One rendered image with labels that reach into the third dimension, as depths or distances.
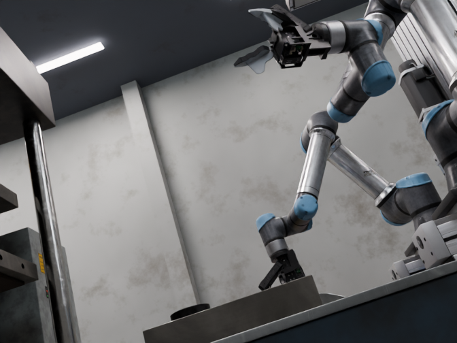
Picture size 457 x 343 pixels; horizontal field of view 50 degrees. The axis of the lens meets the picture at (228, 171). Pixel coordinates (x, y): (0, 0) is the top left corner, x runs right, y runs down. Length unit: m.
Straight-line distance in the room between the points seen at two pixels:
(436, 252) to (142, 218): 7.45
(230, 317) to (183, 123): 8.37
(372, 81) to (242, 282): 6.79
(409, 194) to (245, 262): 6.16
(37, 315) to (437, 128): 1.29
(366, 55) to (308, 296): 0.73
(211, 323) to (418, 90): 1.27
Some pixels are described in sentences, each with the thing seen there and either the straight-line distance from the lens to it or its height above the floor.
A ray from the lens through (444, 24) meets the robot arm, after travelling 1.37.
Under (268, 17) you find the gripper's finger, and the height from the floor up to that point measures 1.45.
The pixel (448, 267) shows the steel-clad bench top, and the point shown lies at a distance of 0.20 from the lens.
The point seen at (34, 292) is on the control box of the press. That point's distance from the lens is 1.71.
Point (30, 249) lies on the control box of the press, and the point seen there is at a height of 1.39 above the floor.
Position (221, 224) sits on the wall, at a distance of 8.04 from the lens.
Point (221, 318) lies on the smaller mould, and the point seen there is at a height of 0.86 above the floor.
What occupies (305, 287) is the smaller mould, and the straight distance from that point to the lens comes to 0.56.
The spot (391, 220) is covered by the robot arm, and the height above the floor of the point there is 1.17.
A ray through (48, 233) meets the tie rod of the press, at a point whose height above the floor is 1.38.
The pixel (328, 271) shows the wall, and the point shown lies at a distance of 7.71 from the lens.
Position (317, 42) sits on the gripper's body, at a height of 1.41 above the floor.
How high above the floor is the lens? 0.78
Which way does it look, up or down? 23 degrees up
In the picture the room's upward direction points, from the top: 19 degrees counter-clockwise
